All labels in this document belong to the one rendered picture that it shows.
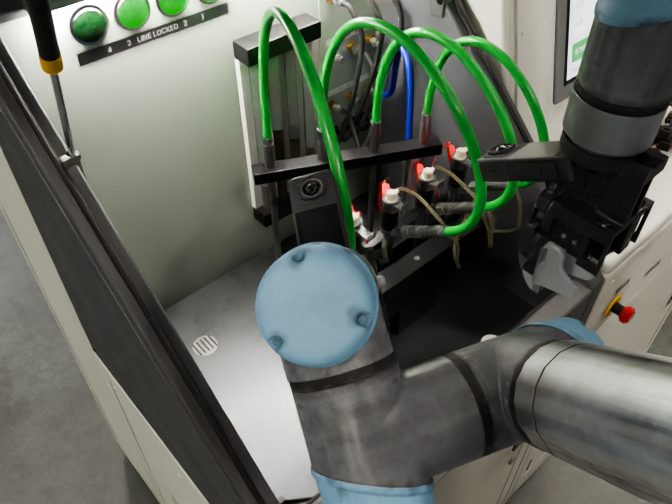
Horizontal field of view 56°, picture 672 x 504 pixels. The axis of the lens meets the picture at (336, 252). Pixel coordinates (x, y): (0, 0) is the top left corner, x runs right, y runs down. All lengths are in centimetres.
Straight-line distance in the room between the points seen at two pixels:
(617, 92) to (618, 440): 28
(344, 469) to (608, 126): 33
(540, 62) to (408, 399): 85
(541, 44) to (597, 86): 64
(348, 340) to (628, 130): 29
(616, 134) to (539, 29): 63
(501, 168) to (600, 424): 35
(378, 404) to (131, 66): 66
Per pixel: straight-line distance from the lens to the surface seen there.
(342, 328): 38
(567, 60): 125
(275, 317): 38
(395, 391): 42
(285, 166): 106
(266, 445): 104
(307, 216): 59
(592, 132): 56
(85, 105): 94
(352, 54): 120
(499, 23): 109
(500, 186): 103
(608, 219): 62
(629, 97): 54
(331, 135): 66
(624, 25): 52
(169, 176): 106
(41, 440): 217
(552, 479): 202
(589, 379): 38
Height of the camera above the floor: 175
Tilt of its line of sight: 45 degrees down
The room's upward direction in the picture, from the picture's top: straight up
